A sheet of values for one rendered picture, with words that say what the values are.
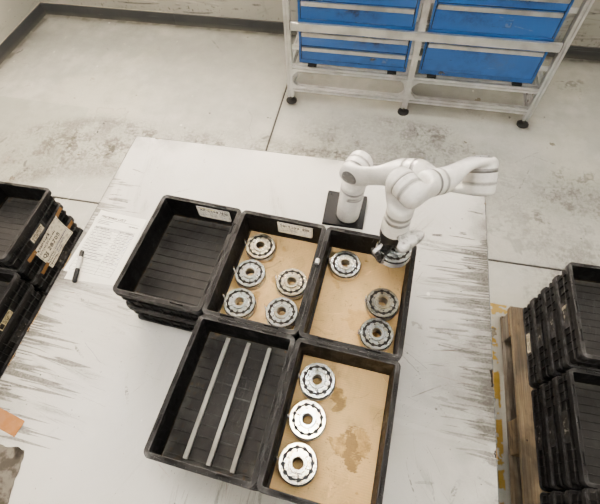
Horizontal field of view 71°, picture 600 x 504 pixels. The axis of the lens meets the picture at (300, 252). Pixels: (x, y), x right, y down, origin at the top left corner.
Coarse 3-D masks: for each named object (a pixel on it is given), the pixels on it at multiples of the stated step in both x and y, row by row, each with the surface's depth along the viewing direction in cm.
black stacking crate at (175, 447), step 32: (192, 352) 121; (256, 352) 129; (192, 384) 124; (224, 384) 124; (256, 384) 123; (192, 416) 119; (256, 416) 119; (160, 448) 113; (192, 448) 115; (224, 448) 115; (256, 448) 114
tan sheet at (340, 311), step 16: (368, 256) 145; (368, 272) 142; (384, 272) 142; (400, 272) 141; (336, 288) 139; (352, 288) 139; (368, 288) 139; (400, 288) 138; (320, 304) 136; (336, 304) 136; (352, 304) 136; (384, 304) 136; (320, 320) 133; (336, 320) 133; (352, 320) 133; (320, 336) 130; (336, 336) 130; (352, 336) 130
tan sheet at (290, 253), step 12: (276, 240) 150; (288, 240) 150; (300, 240) 150; (276, 252) 147; (288, 252) 147; (300, 252) 147; (312, 252) 147; (264, 264) 145; (276, 264) 145; (288, 264) 144; (300, 264) 144; (264, 288) 140; (276, 288) 140; (264, 300) 138; (300, 300) 137; (264, 312) 135
